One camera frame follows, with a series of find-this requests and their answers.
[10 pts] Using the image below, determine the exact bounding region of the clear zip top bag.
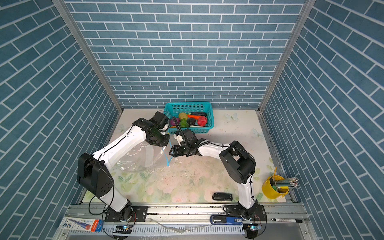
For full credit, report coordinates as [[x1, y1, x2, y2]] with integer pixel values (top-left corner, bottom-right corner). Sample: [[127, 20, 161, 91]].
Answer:
[[114, 142, 173, 173]]

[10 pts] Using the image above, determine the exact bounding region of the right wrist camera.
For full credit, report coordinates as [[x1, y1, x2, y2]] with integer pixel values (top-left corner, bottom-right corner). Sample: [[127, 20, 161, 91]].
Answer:
[[181, 129, 198, 143]]

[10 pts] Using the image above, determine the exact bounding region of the green leafy vegetable toy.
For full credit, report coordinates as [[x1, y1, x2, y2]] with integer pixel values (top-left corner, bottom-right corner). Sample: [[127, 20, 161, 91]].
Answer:
[[180, 119, 190, 128]]

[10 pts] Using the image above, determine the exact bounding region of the blue black device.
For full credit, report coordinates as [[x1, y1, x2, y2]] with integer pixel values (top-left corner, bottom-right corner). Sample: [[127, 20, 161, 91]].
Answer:
[[210, 215, 243, 226]]

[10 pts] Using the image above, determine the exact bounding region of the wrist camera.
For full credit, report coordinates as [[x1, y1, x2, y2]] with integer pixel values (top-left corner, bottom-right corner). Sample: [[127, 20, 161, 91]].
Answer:
[[181, 129, 198, 143], [150, 111, 169, 129]]

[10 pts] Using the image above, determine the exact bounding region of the teal plastic basket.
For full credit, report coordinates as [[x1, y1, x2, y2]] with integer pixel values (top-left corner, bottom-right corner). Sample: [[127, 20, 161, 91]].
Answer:
[[164, 102, 214, 134]]

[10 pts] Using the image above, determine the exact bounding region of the orange carrot toy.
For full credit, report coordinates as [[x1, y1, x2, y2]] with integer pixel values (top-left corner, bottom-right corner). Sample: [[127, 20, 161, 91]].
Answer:
[[188, 115, 201, 120]]

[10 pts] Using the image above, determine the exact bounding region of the yellow pencil cup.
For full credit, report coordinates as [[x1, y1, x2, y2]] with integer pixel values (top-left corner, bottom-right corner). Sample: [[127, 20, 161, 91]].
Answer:
[[262, 176, 289, 200]]

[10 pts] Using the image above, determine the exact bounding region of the bundle of pencils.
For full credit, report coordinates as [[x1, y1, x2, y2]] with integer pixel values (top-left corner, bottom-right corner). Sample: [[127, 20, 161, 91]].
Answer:
[[274, 178, 299, 190]]

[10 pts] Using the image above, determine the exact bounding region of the dark eggplant toy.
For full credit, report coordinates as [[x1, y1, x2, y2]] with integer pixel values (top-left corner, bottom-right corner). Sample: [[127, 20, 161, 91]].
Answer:
[[190, 112, 207, 117]]

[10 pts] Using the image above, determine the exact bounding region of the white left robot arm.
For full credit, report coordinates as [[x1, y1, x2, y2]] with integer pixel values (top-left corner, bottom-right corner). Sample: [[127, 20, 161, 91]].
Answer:
[[77, 112, 170, 222]]

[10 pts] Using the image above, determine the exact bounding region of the purple onion toy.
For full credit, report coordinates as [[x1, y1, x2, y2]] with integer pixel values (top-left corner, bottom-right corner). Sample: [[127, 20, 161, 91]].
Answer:
[[170, 118, 180, 127]]

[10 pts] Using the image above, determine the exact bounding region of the black marker pen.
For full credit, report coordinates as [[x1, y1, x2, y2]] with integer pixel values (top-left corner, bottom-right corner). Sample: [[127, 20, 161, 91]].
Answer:
[[272, 218, 303, 223]]

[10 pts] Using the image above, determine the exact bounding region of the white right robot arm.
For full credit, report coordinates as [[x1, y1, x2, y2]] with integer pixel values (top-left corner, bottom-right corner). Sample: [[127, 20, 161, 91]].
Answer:
[[170, 139, 267, 221]]

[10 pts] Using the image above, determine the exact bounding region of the black stapler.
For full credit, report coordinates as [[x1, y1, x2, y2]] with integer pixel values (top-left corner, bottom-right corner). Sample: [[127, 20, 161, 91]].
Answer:
[[212, 192, 233, 201]]

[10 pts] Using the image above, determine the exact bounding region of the black avocado toy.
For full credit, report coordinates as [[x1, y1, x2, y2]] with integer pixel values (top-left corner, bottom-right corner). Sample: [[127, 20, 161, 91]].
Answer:
[[187, 118, 196, 126]]

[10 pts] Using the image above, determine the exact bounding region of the red blue printed box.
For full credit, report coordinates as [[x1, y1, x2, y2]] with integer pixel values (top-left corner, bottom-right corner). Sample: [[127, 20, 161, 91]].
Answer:
[[59, 217, 103, 233]]

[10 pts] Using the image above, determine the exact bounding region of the yellow potato toy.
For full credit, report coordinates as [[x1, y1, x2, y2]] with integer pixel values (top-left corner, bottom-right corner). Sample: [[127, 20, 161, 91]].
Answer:
[[179, 113, 188, 120]]

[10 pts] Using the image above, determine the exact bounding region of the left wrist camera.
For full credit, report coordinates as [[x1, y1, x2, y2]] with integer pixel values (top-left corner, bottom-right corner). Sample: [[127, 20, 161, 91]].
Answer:
[[150, 111, 169, 129]]

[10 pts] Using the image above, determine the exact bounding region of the aluminium rail base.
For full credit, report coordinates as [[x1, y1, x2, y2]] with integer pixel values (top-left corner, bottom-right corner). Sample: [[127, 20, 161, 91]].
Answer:
[[54, 203, 317, 240]]

